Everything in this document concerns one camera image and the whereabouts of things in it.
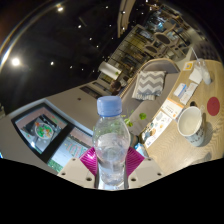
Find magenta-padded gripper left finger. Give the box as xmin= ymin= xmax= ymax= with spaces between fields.
xmin=57 ymin=146 xmax=100 ymax=190

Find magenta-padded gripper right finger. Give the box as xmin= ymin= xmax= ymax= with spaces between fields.
xmin=124 ymin=146 xmax=165 ymax=190

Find clear blue-capped water bottle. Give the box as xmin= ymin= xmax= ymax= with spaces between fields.
xmin=92 ymin=95 xmax=132 ymax=186

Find small teal box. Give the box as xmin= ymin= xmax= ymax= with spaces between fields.
xmin=134 ymin=142 xmax=149 ymax=158

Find printed colourful leaflet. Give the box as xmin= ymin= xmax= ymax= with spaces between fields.
xmin=143 ymin=110 xmax=174 ymax=149

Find green potted plant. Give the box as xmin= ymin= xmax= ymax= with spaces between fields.
xmin=121 ymin=111 xmax=151 ymax=146

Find grey curved sofa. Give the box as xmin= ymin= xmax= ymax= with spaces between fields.
xmin=119 ymin=58 xmax=183 ymax=134

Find window with festive decals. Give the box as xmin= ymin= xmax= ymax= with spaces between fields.
xmin=11 ymin=102 xmax=94 ymax=174

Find white printed mug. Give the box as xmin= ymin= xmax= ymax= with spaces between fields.
xmin=176 ymin=104 xmax=207 ymax=148

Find person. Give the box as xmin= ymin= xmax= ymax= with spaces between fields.
xmin=109 ymin=79 xmax=129 ymax=97

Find grey white chevron pillow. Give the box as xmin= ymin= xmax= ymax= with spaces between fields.
xmin=131 ymin=70 xmax=167 ymax=102

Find blue white card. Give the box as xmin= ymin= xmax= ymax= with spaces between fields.
xmin=173 ymin=82 xmax=188 ymax=99

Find white paper slip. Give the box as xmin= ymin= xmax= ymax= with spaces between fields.
xmin=179 ymin=82 xmax=199 ymax=106

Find white round column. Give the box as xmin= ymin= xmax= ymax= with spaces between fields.
xmin=98 ymin=60 xmax=123 ymax=81

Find flat round red coaster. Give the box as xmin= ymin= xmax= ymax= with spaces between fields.
xmin=206 ymin=96 xmax=221 ymax=117

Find white napkin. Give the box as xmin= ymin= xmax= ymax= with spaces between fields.
xmin=188 ymin=68 xmax=204 ymax=85

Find yellow card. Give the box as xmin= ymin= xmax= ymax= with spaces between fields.
xmin=182 ymin=60 xmax=195 ymax=72

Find glass-fronted shelf unit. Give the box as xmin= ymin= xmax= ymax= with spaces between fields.
xmin=108 ymin=24 xmax=158 ymax=73

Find group of ceiling lights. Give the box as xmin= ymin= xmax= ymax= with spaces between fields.
xmin=9 ymin=3 xmax=128 ymax=71

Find group of oval-back chairs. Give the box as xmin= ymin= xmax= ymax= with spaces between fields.
xmin=146 ymin=19 xmax=201 ymax=61

